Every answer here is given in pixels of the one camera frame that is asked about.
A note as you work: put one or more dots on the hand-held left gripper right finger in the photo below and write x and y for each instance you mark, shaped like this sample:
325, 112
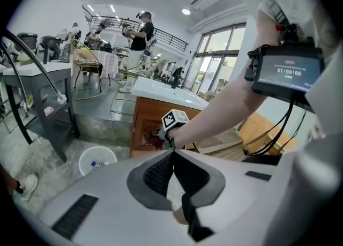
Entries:
241, 191

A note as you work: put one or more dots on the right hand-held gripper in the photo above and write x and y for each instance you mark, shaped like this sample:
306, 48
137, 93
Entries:
174, 119

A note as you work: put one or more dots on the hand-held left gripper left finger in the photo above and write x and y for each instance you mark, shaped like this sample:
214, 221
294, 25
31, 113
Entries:
107, 191

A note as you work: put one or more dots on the reddish brown cloth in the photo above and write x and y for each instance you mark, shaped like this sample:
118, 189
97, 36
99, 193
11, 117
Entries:
154, 141

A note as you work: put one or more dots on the person's right forearm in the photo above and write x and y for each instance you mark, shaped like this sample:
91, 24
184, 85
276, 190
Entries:
214, 116

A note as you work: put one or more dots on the wooden vanity cabinet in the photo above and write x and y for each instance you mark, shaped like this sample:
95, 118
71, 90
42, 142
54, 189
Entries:
150, 105

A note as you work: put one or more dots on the plastic water bottle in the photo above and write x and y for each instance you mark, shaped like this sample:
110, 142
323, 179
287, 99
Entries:
93, 163

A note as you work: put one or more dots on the white plastic waste basket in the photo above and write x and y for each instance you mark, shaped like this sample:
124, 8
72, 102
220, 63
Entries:
93, 156

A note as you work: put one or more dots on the black faucet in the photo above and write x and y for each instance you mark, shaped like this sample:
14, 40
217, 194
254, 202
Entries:
175, 81

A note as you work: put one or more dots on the stack of cardboard boxes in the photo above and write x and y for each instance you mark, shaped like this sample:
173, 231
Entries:
214, 92

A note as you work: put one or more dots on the orange box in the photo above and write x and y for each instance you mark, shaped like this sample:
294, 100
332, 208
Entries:
257, 129

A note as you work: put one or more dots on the black metal railing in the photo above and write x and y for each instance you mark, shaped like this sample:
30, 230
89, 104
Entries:
171, 40

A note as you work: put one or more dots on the beige soap dish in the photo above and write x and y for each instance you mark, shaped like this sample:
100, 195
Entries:
49, 110

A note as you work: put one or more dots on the round ceiling light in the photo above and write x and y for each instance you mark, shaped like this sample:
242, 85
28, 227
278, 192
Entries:
186, 11

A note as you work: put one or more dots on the dark grey vanity table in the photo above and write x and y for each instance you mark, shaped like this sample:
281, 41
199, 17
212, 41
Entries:
37, 100

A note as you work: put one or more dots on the black waste bin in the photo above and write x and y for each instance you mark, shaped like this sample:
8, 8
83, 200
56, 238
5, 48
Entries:
28, 40

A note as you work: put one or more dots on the glass window wall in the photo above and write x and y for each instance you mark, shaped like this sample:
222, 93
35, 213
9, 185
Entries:
219, 41

